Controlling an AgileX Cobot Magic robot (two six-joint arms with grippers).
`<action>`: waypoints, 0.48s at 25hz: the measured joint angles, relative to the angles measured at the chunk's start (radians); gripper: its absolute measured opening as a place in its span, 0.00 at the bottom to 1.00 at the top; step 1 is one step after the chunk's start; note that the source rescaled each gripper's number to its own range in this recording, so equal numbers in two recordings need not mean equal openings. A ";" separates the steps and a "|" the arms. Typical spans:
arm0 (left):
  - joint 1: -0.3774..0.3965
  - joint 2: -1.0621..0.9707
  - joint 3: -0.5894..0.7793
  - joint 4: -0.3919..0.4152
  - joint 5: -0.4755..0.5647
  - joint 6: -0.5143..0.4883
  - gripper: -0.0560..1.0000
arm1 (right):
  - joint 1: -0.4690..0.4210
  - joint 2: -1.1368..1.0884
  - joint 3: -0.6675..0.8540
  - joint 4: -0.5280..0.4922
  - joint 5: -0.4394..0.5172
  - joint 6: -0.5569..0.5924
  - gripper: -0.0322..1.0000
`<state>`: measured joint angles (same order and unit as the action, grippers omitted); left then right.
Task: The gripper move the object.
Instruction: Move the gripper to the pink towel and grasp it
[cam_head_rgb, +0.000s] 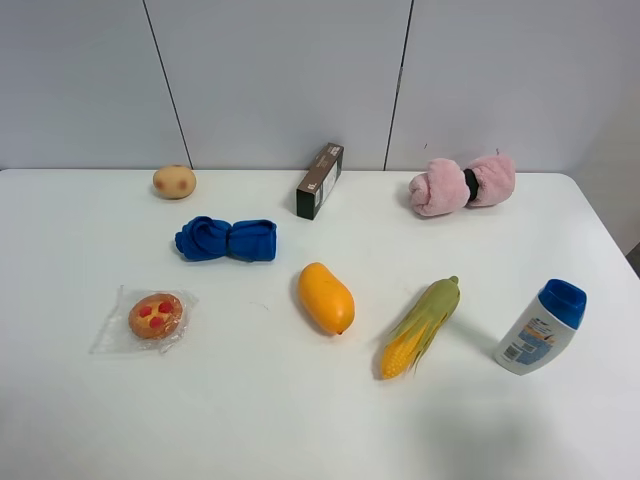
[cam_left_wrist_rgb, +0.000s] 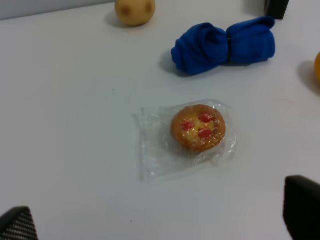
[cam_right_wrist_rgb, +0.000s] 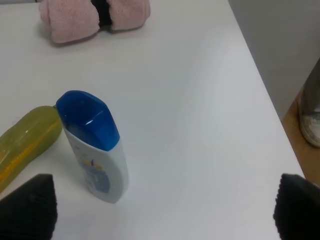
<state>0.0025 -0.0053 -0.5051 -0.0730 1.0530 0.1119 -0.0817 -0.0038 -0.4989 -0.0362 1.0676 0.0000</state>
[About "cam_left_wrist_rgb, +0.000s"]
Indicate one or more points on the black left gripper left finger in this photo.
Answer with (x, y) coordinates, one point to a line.
(18, 224)

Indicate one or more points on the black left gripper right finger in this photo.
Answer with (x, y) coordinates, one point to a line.
(301, 208)

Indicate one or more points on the yellow orange mango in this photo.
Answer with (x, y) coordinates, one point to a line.
(317, 67)

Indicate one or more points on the wrapped fruit tart pastry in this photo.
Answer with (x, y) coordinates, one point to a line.
(175, 139)

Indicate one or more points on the blue rolled towel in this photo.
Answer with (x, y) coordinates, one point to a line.
(204, 47)

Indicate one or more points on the dark brown carton box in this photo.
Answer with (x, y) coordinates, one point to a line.
(275, 8)

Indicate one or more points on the brown potato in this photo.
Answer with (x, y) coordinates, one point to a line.
(135, 12)

